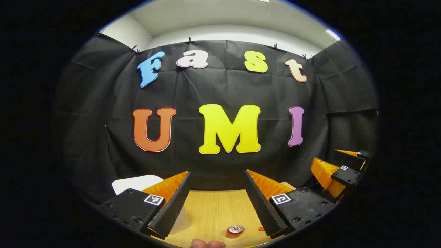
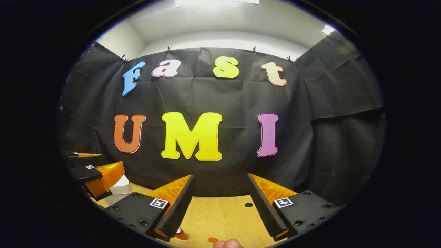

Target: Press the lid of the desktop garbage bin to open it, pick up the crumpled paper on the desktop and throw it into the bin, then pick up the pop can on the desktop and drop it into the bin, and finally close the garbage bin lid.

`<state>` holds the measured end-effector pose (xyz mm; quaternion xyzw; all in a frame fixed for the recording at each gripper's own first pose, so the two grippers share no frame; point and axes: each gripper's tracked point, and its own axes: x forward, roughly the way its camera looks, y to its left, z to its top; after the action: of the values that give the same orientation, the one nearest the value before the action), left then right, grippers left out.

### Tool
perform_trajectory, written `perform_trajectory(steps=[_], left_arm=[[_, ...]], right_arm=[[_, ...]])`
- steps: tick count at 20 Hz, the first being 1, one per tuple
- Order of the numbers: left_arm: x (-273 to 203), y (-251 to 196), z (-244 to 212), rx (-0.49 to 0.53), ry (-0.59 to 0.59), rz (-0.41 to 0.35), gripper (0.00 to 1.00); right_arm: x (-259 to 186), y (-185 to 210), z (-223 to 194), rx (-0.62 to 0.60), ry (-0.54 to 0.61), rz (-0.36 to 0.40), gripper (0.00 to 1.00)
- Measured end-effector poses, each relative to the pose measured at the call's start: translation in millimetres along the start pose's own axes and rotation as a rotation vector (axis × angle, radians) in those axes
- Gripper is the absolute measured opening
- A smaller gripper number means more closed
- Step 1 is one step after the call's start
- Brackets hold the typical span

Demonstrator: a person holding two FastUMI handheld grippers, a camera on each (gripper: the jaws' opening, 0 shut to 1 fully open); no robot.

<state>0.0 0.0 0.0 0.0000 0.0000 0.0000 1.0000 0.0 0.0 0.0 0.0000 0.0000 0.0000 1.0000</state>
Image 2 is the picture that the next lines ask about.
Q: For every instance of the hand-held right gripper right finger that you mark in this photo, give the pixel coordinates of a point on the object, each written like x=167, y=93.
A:
x=265, y=210

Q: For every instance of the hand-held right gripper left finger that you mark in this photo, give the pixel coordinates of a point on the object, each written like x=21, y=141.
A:
x=178, y=208

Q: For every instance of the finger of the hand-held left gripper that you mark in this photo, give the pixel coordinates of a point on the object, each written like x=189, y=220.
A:
x=86, y=161
x=86, y=174

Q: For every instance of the red pop can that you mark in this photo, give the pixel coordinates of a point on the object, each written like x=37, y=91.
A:
x=181, y=235

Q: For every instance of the white desktop garbage bin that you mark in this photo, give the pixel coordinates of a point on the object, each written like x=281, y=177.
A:
x=122, y=187

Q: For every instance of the orange paper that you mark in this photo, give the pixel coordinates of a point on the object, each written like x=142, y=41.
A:
x=212, y=239

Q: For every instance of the wooden desktop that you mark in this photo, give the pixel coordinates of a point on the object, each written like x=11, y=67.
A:
x=220, y=220

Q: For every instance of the black backdrop cloth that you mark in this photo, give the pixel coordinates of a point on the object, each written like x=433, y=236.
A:
x=241, y=96

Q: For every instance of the small ceiling light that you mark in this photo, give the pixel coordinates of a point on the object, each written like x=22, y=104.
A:
x=327, y=30

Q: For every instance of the ceiling light panel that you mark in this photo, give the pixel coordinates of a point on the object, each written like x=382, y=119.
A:
x=213, y=2

